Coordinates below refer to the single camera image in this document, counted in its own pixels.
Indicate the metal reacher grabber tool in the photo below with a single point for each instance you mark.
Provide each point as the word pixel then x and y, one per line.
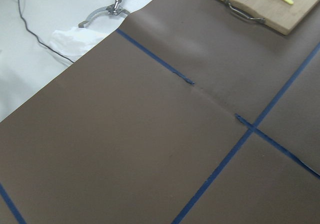
pixel 114 9

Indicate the bamboo cutting board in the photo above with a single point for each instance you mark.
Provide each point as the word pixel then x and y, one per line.
pixel 276 14

